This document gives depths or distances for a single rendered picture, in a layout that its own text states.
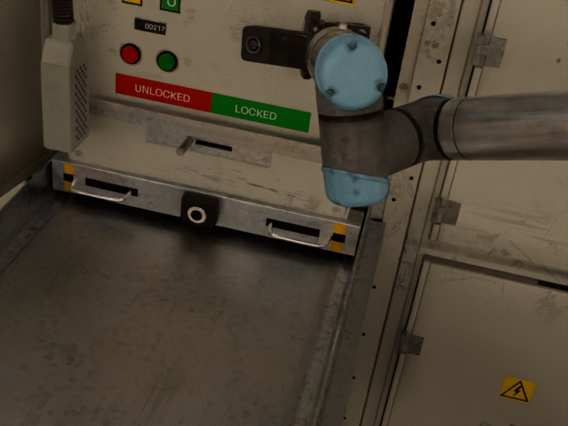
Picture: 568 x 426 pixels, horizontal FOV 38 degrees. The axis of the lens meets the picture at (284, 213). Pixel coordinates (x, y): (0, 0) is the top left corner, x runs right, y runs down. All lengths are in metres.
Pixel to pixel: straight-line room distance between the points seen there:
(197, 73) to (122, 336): 0.42
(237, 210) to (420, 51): 0.40
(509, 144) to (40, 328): 0.69
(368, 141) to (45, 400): 0.53
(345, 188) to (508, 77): 0.51
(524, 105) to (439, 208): 0.57
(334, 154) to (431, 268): 0.65
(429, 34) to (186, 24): 0.39
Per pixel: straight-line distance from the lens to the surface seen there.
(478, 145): 0.96
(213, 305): 1.26
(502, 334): 1.62
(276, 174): 1.34
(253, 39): 1.08
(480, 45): 1.34
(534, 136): 0.91
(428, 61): 1.38
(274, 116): 1.29
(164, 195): 1.41
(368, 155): 0.92
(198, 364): 1.16
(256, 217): 1.37
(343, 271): 1.36
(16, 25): 1.49
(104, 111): 1.34
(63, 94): 1.27
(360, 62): 0.88
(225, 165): 1.35
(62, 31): 1.26
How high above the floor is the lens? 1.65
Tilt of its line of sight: 32 degrees down
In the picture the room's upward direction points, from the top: 8 degrees clockwise
